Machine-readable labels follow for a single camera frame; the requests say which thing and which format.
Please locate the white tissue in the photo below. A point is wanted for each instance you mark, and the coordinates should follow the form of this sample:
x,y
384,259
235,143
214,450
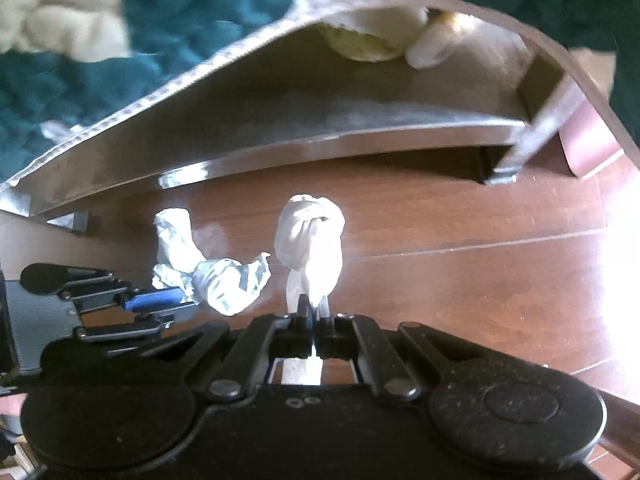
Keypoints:
x,y
310,240

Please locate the yellow green ball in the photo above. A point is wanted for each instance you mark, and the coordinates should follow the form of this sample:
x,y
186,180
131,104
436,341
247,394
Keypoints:
x,y
360,45

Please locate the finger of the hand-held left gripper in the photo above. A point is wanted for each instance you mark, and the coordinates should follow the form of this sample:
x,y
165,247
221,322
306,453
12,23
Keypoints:
x,y
155,299
130,329

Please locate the teal zigzag quilt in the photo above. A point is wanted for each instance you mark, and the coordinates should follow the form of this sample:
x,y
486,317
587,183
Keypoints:
x,y
200,10

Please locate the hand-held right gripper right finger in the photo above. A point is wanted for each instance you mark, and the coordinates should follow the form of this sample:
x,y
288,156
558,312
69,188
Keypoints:
x,y
325,312

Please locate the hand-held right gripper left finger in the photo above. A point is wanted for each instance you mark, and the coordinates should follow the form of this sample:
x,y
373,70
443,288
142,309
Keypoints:
x,y
302,312

